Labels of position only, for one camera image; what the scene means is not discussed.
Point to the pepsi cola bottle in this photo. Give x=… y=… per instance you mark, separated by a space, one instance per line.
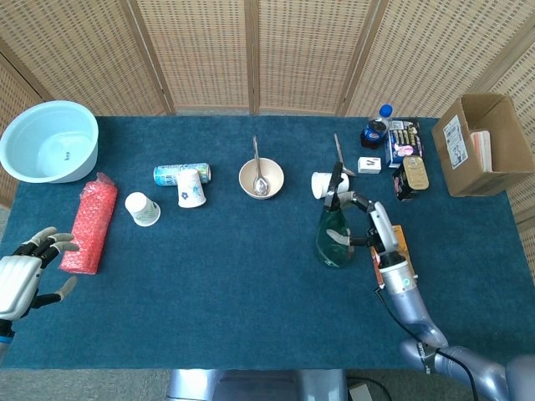
x=376 y=131

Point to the small white box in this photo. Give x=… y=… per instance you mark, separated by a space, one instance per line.
x=370 y=165

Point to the metal spoon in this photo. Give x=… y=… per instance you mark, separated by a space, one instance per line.
x=260 y=179
x=340 y=154

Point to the pink white card stack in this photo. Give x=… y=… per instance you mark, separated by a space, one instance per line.
x=482 y=150

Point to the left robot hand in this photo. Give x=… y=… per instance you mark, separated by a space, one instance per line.
x=18 y=284

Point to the wicker folding screen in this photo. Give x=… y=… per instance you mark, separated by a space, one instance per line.
x=209 y=50

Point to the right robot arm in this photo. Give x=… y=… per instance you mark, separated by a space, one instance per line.
x=411 y=309

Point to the paper cup dark green print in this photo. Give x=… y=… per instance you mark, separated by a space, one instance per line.
x=319 y=184

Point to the grey robot torso base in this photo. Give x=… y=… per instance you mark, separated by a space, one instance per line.
x=251 y=386

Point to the dark tin gold lid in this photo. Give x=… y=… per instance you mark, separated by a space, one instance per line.
x=414 y=177

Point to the green transparent spray bottle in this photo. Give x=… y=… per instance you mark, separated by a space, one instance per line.
x=332 y=246

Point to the red bubble wrap roll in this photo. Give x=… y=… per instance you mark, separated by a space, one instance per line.
x=90 y=225

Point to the grey floor device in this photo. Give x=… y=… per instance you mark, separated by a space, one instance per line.
x=361 y=392

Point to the brown cardboard shipping box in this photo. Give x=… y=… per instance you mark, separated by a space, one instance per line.
x=468 y=175

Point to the light blue plastic basin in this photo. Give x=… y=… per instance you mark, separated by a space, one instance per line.
x=46 y=142

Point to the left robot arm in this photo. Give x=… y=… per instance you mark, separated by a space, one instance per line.
x=4 y=338

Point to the paper cup green leaf print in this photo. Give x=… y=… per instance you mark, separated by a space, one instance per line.
x=142 y=209

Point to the blue white carton box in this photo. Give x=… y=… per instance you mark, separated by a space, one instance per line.
x=403 y=144

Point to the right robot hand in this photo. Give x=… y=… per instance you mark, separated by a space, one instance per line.
x=382 y=225

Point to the yellow orange cardboard box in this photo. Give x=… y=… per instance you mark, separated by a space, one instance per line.
x=403 y=244

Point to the beige ribbed bowl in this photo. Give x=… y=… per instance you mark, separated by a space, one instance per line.
x=273 y=179

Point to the blue green beverage can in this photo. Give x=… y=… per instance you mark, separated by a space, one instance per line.
x=165 y=175

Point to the paper cup blue flower print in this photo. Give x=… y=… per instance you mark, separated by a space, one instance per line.
x=190 y=190

